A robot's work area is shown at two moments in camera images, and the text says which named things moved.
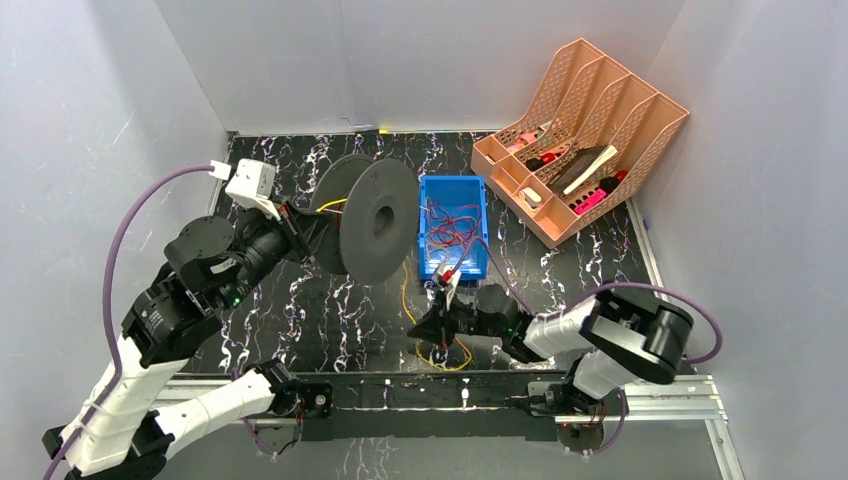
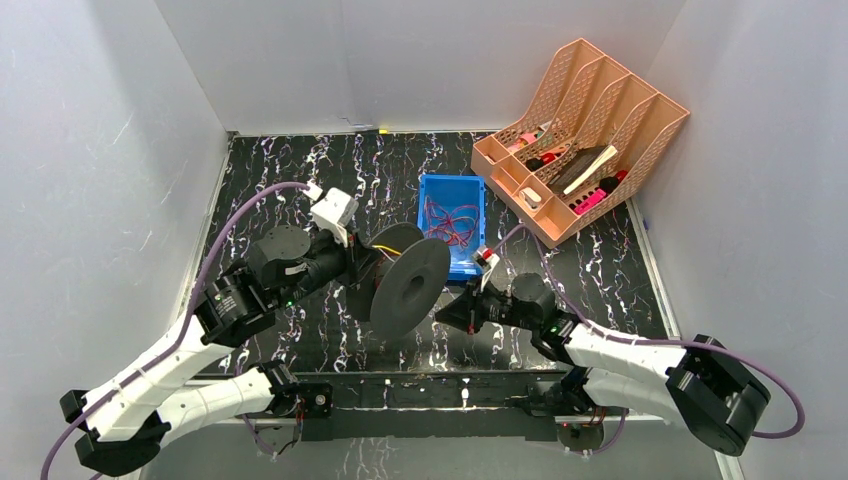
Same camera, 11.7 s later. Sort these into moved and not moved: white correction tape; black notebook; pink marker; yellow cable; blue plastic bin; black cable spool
Moved: black cable spool; yellow cable
Not moved: pink marker; black notebook; white correction tape; blue plastic bin
